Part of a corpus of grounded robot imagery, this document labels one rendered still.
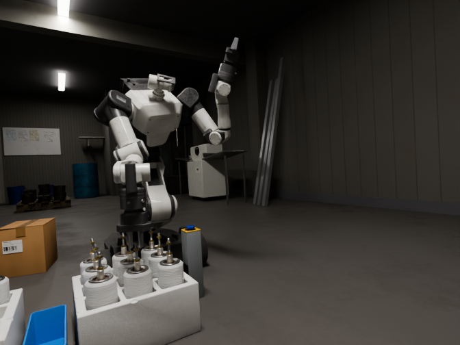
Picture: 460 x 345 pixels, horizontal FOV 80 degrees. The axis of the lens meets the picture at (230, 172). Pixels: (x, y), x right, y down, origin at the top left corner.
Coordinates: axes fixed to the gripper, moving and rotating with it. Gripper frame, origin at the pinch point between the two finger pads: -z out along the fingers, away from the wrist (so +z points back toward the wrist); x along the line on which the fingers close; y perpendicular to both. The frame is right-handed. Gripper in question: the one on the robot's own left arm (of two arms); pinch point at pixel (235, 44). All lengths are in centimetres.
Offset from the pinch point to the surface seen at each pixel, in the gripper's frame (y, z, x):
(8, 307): 28, 110, 86
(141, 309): -12, 98, 77
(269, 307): -56, 102, 48
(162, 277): -13, 93, 67
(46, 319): 21, 119, 77
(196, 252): -19, 96, 39
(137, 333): -14, 105, 80
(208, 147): 68, 121, -331
